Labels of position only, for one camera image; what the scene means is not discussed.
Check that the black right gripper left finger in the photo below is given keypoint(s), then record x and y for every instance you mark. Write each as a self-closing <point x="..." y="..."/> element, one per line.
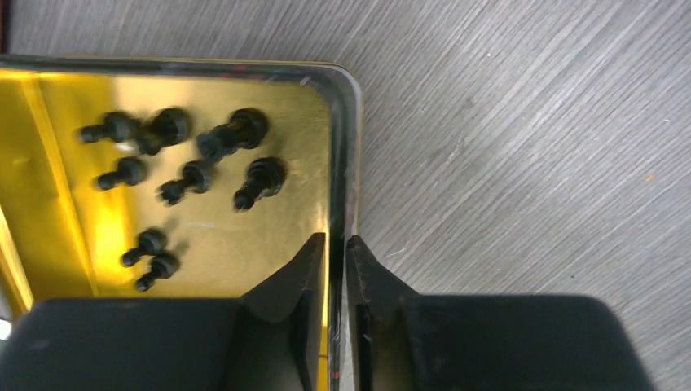
<point x="267" y="339"/>

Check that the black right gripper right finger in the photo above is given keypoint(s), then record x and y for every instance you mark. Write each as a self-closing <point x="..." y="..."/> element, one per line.
<point x="406" y="340"/>

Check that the gold metal tin tray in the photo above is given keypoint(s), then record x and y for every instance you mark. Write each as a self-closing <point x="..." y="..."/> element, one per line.
<point x="152" y="178"/>

